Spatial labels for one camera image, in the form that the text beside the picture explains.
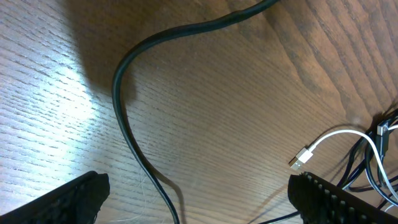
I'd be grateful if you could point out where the white usb cable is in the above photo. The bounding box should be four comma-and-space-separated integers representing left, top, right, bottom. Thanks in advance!
288, 123, 398, 214

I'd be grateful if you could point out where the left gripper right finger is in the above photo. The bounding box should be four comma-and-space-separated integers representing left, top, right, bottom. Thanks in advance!
288, 172, 397, 224

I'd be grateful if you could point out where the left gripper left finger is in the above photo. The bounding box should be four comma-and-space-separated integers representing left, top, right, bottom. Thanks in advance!
1, 171, 110, 224

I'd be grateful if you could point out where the black usb cable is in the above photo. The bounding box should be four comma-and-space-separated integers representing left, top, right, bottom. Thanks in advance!
111, 0, 398, 224

